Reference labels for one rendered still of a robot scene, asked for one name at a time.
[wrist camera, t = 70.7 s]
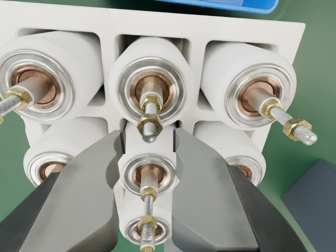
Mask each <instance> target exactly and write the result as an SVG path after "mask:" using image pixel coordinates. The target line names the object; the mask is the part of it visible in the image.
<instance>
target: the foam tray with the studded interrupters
mask: <svg viewBox="0 0 336 252"><path fill-rule="evenodd" d="M305 27H306V25H305V24H304V23H300V22H287V21H273V20H260V19H247V18H233V17H220V16H207V15H193V14H180V13H166V12H153V11H140V10H126V9H113V8H100V7H86V6H73V5H59V4H46V3H33V2H19V1H6V0H0V46H1V45H2V44H4V43H5V42H7V41H8V40H11V39H13V38H16V37H22V36H29V35H35V34H42V33H48V32H55V31H62V30H65V31H81V32H93V33H96V34H97V35H98V36H99V38H100V44H101V56H102V67H103V79H104V84H103V85H102V86H101V87H100V89H99V90H98V91H97V93H96V94H95V95H94V96H93V98H92V99H91V100H90V102H89V103H88V104H87V105H86V107H85V108H84V109H83V111H82V112H81V113H80V114H79V115H78V116H77V117H102V118H105V119H106V120H107V124H108V134H109V133H111V132H112V131H115V130H123V131H125V129H126V125H127V121H128V120H127V119H125V118H124V117H123V116H122V115H121V114H120V113H119V112H118V111H117V109H116V108H115V106H114V105H113V103H112V100H111V97H110V94H109V76H110V72H111V69H112V67H113V65H114V64H115V62H116V61H117V59H118V58H119V57H120V56H121V55H122V54H123V52H124V51H125V50H126V49H127V48H128V47H129V46H130V45H131V44H132V42H133V41H134V40H135V39H136V38H138V37H139V36H157V37H169V38H170V39H171V40H172V41H173V42H174V43H175V45H176V46H177V48H178V49H179V51H180V52H181V54H182V55H183V57H184V58H185V60H186V61H187V63H188V64H189V66H190V68H191V70H192V73H193V76H194V82H195V91H194V97H193V100H192V103H191V105H190V107H189V108H188V110H187V111H186V113H185V114H184V115H183V116H182V117H181V118H179V119H178V120H176V127H177V128H182V129H184V130H185V131H187V132H189V133H190V134H192V135H193V132H194V125H195V123H196V122H198V121H220V122H221V120H220V119H219V117H218V116H217V114H216V113H215V111H214V109H213V108H212V106H211V104H210V103H209V101H208V99H207V98H206V96H205V94H204V93H203V91H202V90H201V88H200V83H201V76H202V69H203V62H204V55H205V48H206V45H207V43H208V42H209V41H212V40H218V41H233V42H242V43H245V44H248V45H252V46H255V47H258V48H261V49H265V50H268V51H271V52H274V53H277V54H280V55H282V56H283V57H285V58H286V59H287V60H288V61H289V62H290V63H291V65H292V64H293V61H294V58H295V55H296V52H297V50H298V47H299V44H300V41H301V38H302V35H303V32H304V30H305ZM21 118H22V119H23V120H24V123H25V132H26V135H27V139H28V142H29V145H30V147H31V146H32V145H33V144H34V143H35V142H36V141H37V140H38V139H39V138H40V137H41V136H42V135H43V134H44V133H45V132H46V131H47V130H48V129H49V128H50V127H51V126H52V124H44V123H38V122H35V121H31V120H29V119H27V118H25V117H23V116H21ZM270 127H271V124H270V125H268V126H265V127H263V128H260V129H255V130H244V132H245V133H246V134H247V136H248V137H249V138H250V139H251V141H252V142H253V143H254V145H255V146H256V147H257V149H258V150H259V151H260V153H262V150H263V147H264V144H265V142H266V139H267V136H268V133H269V130H270ZM125 190H126V189H124V188H123V187H122V185H121V184H120V183H119V181H117V183H116V184H115V186H114V187H113V192H114V196H115V201H116V207H117V212H118V217H119V222H120V218H121V213H122V207H123V201H124V196H125Z"/></svg>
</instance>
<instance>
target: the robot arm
mask: <svg viewBox="0 0 336 252"><path fill-rule="evenodd" d="M173 153H175V154H176V177H177V178H178V179H179V183H178V184H177V185H176V186H175V187H174V189H173V191H172V205H171V238H172V242H173V243H174V245H175V246H176V247H177V248H179V249H180V250H181V251H183V252H308V250H307V249H306V247H305V245H304V244H303V242H302V241H301V239H300V238H299V236H298V235H297V233H296V232H295V231H294V229H293V228H292V226H291V225H290V224H289V223H288V221H287V220H286V219H285V218H284V216H283V215H282V214H281V213H280V212H279V211H278V210H277V209H276V207H275V206H274V205H273V204H272V203H271V202H270V201H269V200H268V199H267V198H266V197H265V196H264V195H263V194H262V193H261V192H260V190H259V189H258V188H257V187H256V186H255V185H254V184H253V183H252V182H251V181H250V180H249V179H248V178H247V177H246V176H245V174H244V173H243V172H242V171H241V170H240V169H239V168H238V167H237V166H236V165H230V164H229V163H228V162H227V161H226V160H225V159H224V158H223V157H222V156H221V155H220V154H219V153H218V152H217V151H216V150H215V149H213V148H212V147H210V146H209V145H207V144H206V143H204V142H203V141H201V140H200V139H198V138H197V137H195V136H193V135H192V134H190V133H189V132H187V131H186V130H184V129H183V128H180V127H179V128H174V129H173ZM124 154H126V131H125V130H114V131H112V132H111V133H109V134H108V135H106V136H104V137H103V138H101V139H100V140H98V141H97V142H95V143H94V144H92V145H91V146H89V147H87V148H86V149H84V150H83V151H82V152H80V153H79V154H78V155H77V156H75V157H74V158H73V159H72V160H71V161H70V162H69V163H68V164H67V165H66V166H65V167H64V168H63V169H62V170H61V171H60V172H52V173H51V174H50V175H49V176H48V177H47V178H46V179H45V180H44V181H43V182H42V183H41V184H39V185H38V186H37V187H36V188H35V189H34V190H33V191H32V192H31V193H30V194H29V195H28V196H27V197H26V198H25V199H24V200H23V201H22V202H21V203H20V204H19V205H18V206H17V207H16V208H15V209H14V210H13V211H11V212H10V213H9V214H8V215H7V216H6V217H5V218H4V219H3V220H2V221H1V222H0V252H111V251H112V250H113V249H114V248H115V247H116V245H117V243H118V237H119V215H118V210H117V204H116V199H115V194H114V191H113V188H114V186H115V184H116V183H117V181H118V180H119V179H120V171H119V165H118V162H119V160H120V159H121V157H122V156H123V155H124Z"/></svg>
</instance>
